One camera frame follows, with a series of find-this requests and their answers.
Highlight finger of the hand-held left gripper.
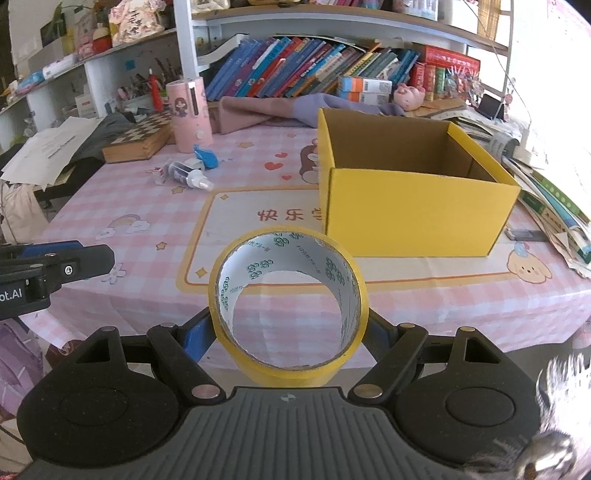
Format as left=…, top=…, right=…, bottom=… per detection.
left=0, top=240, right=115, bottom=289

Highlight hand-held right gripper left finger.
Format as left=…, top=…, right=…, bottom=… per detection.
left=69, top=308, right=227, bottom=407

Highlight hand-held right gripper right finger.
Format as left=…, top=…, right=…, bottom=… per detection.
left=348, top=314, right=515, bottom=402

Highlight yellow tape roll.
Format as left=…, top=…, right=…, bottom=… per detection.
left=208, top=225, right=370, bottom=388

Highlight yellow cardboard box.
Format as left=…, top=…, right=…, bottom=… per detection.
left=317, top=107, right=522, bottom=257

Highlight small spray bottle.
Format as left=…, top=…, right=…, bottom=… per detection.
left=166, top=159, right=215, bottom=192

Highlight blue clip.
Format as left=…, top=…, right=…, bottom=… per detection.
left=193, top=144, right=221, bottom=171

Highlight cream garment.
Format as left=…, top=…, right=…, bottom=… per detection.
left=0, top=182, right=47, bottom=243

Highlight stack of white papers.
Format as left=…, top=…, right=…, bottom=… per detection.
left=0, top=116, right=105, bottom=188

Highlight dark grey cloth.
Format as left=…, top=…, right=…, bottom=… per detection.
left=69, top=113, right=137, bottom=162

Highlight wooden chess box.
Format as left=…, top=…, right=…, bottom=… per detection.
left=102, top=111, right=176, bottom=163

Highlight holder with pens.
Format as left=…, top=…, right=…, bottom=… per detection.
left=117, top=69, right=183, bottom=112

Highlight pink cylindrical desk device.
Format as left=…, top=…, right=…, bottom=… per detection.
left=165, top=78, right=214, bottom=153

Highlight flat grey case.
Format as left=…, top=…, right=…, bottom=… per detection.
left=505, top=227, right=548, bottom=241

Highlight red bottle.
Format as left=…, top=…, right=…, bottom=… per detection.
left=148, top=69, right=163, bottom=112

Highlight blue packet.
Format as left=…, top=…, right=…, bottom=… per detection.
left=16, top=71, right=47, bottom=93

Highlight fluffy white sleeve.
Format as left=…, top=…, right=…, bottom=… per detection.
left=462, top=318, right=591, bottom=480

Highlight pile of books and papers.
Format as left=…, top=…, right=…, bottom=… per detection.
left=450, top=99, right=591, bottom=280

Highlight red toy figure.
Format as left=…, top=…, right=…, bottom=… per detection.
left=92, top=23, right=113, bottom=54

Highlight pink and purple cloth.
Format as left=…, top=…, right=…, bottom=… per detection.
left=210, top=92, right=407, bottom=134

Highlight pink pig toy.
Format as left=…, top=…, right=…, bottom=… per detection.
left=393, top=84, right=424, bottom=110

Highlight white shelf unit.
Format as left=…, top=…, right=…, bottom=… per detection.
left=0, top=0, right=513, bottom=153

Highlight pink figurine decoration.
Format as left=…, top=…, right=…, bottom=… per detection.
left=108, top=0, right=153, bottom=44

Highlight potted plant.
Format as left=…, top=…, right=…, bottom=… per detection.
left=41, top=0, right=79, bottom=44

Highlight orange and white boxes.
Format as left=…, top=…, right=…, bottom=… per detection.
left=337, top=76, right=393, bottom=104

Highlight black phone on stand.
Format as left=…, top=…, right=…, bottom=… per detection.
left=478, top=93, right=506, bottom=120

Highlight row of red books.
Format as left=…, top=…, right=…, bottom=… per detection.
left=411, top=45, right=481, bottom=102

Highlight row of colourful books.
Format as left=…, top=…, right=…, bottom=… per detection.
left=205, top=36, right=419, bottom=97

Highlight white plug with cable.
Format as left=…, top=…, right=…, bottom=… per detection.
left=517, top=134, right=550, bottom=169

